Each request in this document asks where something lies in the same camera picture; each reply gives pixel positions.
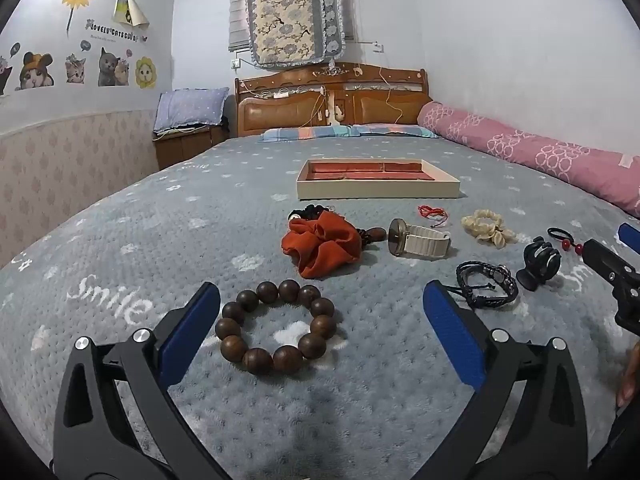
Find grey cats wall sticker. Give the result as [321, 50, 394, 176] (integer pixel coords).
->
[96, 47, 131, 87]

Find brick pattern tray box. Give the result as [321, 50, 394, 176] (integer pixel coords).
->
[296, 158, 462, 201]

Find hat cat wall sticker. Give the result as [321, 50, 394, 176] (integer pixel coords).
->
[19, 51, 56, 91]

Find yellow cable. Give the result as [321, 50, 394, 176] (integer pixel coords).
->
[377, 66, 406, 124]

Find person's right hand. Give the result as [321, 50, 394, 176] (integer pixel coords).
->
[616, 340, 640, 409]

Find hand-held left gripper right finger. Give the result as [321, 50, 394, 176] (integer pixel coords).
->
[422, 280, 591, 480]

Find cream scrunchie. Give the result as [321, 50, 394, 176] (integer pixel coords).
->
[461, 208, 517, 250]

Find black braided leather bracelet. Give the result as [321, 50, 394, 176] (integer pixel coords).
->
[445, 260, 518, 309]

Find grey flower print blanket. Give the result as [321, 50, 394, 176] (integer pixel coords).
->
[0, 132, 640, 480]

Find large wooden bead bracelet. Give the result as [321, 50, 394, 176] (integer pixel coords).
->
[215, 279, 337, 375]

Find lettering wall sticker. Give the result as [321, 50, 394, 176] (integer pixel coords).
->
[84, 17, 148, 43]

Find wooden bed headboard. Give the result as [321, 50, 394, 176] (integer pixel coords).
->
[234, 62, 433, 138]

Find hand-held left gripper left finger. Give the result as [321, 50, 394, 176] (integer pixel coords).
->
[52, 281, 222, 480]

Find peeling paper wall poster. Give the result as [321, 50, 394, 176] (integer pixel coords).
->
[112, 0, 150, 28]

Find orange fabric scrunchie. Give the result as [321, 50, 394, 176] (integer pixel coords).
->
[280, 211, 362, 279]

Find red string bracelet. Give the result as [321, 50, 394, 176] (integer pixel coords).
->
[418, 204, 449, 228]

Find sunflower cat wall sticker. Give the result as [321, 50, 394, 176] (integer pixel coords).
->
[135, 56, 158, 88]

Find grey window blind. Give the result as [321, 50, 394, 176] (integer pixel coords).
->
[227, 0, 256, 53]

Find black hair claw clip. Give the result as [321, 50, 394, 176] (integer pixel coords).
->
[515, 236, 563, 292]

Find wristwatch with white strap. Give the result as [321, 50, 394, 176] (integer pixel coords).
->
[388, 218, 452, 260]

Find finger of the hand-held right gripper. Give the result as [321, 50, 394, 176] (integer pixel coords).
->
[582, 238, 640, 287]
[618, 222, 640, 254]

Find pink rolled quilt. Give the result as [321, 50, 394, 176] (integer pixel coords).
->
[416, 101, 640, 221]

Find black hair tie red beads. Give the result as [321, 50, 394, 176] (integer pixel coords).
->
[546, 227, 587, 256]

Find tabby kitten wall sticker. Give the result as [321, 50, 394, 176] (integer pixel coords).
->
[64, 55, 87, 84]

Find wooden nightstand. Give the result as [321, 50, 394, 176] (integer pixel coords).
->
[152, 125, 231, 171]

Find purple dotted pillow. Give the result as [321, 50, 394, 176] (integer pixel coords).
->
[152, 87, 231, 135]

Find hanging floral quilt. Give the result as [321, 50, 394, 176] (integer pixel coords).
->
[244, 0, 348, 68]

